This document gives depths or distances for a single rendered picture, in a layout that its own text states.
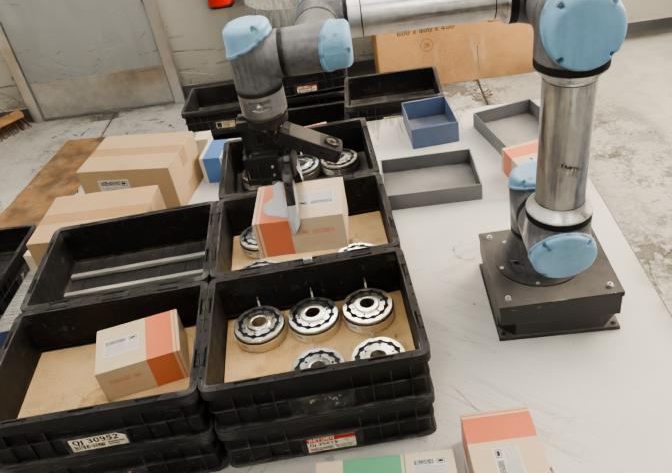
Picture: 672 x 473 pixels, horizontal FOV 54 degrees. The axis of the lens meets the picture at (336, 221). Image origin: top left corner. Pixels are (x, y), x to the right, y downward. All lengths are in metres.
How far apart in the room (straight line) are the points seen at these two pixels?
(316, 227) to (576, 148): 0.45
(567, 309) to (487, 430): 0.35
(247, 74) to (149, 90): 3.65
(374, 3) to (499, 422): 0.74
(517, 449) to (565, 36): 0.66
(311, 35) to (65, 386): 0.84
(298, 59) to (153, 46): 3.55
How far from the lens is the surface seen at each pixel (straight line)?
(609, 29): 1.04
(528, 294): 1.42
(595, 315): 1.47
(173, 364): 1.30
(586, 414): 1.35
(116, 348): 1.34
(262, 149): 1.12
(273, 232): 1.16
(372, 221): 1.59
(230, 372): 1.31
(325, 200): 1.17
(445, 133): 2.12
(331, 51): 1.01
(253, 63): 1.03
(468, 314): 1.51
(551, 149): 1.14
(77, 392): 1.41
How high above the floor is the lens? 1.76
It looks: 35 degrees down
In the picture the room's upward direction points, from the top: 11 degrees counter-clockwise
